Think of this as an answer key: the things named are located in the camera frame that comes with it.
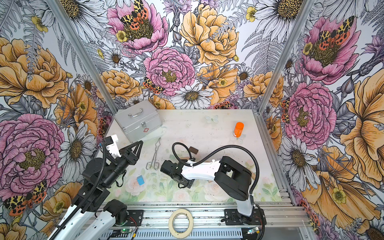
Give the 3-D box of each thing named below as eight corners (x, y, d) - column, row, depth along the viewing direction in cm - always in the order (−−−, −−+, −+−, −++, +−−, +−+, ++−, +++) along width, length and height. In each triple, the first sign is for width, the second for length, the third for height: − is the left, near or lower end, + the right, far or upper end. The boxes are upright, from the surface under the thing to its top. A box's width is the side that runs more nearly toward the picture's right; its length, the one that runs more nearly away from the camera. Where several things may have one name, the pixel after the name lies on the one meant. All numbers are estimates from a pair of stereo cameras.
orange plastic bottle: (234, 137, 108) (237, 127, 100) (233, 132, 111) (236, 122, 102) (240, 137, 108) (244, 127, 100) (239, 132, 111) (243, 122, 103)
